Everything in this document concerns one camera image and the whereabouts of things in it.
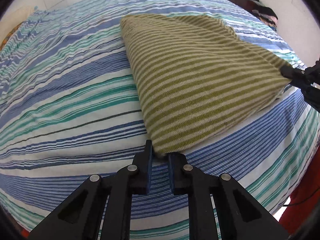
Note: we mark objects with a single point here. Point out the dark wooden dresser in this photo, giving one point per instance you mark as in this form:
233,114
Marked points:
248,5

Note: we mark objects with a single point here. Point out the pile of clothes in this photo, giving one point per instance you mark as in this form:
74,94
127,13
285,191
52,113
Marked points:
266,15

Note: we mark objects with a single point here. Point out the green striped knit cardigan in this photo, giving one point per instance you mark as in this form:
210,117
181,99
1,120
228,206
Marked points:
196,78

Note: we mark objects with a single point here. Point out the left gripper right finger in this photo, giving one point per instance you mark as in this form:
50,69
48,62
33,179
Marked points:
219,207

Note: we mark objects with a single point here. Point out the blue green striped bedspread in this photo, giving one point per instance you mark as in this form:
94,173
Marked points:
69,108

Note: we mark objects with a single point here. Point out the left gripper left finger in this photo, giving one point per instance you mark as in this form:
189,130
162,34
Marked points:
100,208

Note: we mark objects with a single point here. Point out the cream headboard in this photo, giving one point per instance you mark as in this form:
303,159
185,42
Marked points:
15,18

